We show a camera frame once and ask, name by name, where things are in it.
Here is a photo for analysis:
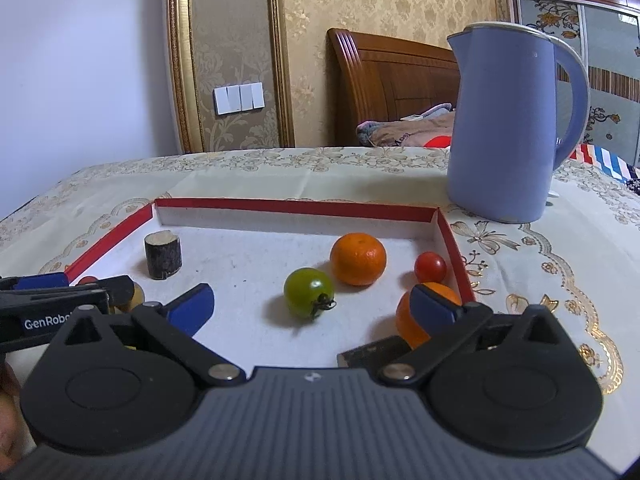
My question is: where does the orange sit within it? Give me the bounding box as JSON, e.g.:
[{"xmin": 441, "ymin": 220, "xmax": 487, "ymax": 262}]
[
  {"xmin": 395, "ymin": 281, "xmax": 463, "ymax": 351},
  {"xmin": 330, "ymin": 232, "xmax": 388, "ymax": 287}
]

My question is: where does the dark sugarcane piece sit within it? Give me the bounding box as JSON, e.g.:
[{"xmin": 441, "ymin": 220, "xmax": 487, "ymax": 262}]
[
  {"xmin": 144, "ymin": 230, "xmax": 183, "ymax": 281},
  {"xmin": 336, "ymin": 335, "xmax": 413, "ymax": 368}
]

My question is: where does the pink brown blanket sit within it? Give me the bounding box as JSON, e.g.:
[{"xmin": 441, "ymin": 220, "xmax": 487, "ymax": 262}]
[{"xmin": 356, "ymin": 103, "xmax": 456, "ymax": 148}]

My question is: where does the colourful striped quilt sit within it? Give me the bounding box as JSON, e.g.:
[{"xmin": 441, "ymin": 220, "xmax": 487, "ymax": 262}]
[{"xmin": 565, "ymin": 142, "xmax": 640, "ymax": 181}]

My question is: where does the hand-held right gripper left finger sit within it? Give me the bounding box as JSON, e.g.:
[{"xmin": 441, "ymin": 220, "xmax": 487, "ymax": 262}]
[{"xmin": 45, "ymin": 284, "xmax": 247, "ymax": 389}]

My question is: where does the gold framed wall panel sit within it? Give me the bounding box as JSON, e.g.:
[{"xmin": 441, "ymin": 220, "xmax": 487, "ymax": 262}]
[{"xmin": 165, "ymin": 0, "xmax": 296, "ymax": 153}]

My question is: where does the person's left hand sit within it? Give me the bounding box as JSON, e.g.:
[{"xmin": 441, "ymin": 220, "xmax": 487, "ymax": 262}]
[{"xmin": 0, "ymin": 359, "xmax": 38, "ymax": 468}]

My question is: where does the red cardboard box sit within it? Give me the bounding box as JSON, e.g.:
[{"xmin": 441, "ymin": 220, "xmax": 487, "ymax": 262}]
[{"xmin": 62, "ymin": 198, "xmax": 477, "ymax": 368}]

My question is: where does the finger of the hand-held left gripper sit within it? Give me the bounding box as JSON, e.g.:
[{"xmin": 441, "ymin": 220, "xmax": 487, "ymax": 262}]
[
  {"xmin": 0, "ymin": 275, "xmax": 136, "ymax": 309},
  {"xmin": 0, "ymin": 272, "xmax": 70, "ymax": 292}
]

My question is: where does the yellow round fruit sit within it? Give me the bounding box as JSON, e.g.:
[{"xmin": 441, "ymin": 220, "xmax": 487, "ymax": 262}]
[{"xmin": 116, "ymin": 281, "xmax": 146, "ymax": 313}]

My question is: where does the green tomato with stem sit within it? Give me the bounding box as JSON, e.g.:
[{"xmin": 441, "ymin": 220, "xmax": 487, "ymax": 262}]
[{"xmin": 283, "ymin": 268, "xmax": 336, "ymax": 320}]

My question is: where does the wardrobe with floral doors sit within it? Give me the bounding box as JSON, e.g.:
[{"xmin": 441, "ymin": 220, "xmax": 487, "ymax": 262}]
[{"xmin": 505, "ymin": 0, "xmax": 640, "ymax": 166}]

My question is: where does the wooden headboard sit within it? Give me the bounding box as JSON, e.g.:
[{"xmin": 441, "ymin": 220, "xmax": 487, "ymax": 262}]
[{"xmin": 327, "ymin": 28, "xmax": 461, "ymax": 147}]

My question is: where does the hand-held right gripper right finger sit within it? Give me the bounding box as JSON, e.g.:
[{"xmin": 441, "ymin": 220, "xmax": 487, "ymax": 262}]
[{"xmin": 377, "ymin": 284, "xmax": 577, "ymax": 389}]

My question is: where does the white wall switch panel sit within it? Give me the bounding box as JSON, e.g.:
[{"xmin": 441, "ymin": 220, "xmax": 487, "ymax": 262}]
[{"xmin": 213, "ymin": 81, "xmax": 266, "ymax": 115}]

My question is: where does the blue electric kettle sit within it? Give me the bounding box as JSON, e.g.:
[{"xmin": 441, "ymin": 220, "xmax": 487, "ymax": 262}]
[{"xmin": 446, "ymin": 21, "xmax": 592, "ymax": 224}]

